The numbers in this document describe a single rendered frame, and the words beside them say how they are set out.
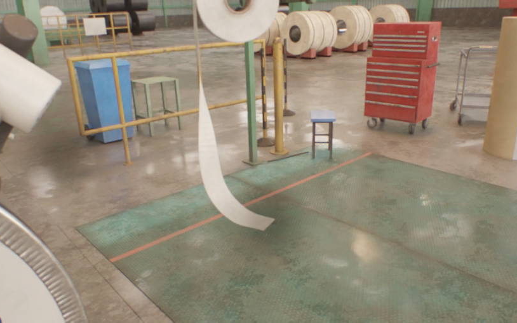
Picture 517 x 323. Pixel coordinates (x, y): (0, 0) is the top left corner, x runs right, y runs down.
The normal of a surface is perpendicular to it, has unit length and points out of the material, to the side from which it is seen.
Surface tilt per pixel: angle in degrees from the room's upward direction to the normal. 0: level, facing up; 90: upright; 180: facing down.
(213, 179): 93
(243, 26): 90
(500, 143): 90
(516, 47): 90
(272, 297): 0
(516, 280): 0
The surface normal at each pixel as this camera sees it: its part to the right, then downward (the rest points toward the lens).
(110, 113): 0.66, 0.28
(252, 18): 0.28, 0.32
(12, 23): 0.64, -0.50
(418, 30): -0.67, 0.27
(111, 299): -0.04, -0.94
